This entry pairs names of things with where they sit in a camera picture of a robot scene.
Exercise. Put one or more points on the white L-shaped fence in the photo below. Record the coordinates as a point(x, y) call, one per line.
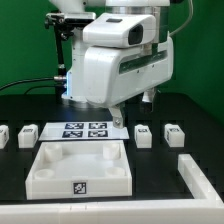
point(204, 207)

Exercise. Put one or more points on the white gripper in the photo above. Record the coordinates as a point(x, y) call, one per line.
point(112, 76)

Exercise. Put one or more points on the white square tabletop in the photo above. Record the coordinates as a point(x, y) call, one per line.
point(78, 169)

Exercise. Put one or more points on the black camera on stand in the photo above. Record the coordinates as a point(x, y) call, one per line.
point(64, 25)

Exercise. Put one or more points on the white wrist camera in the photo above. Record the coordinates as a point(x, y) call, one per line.
point(120, 30)

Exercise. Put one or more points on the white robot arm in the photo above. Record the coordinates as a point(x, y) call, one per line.
point(120, 48)

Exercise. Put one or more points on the tag marker sheet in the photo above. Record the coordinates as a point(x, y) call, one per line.
point(82, 131)

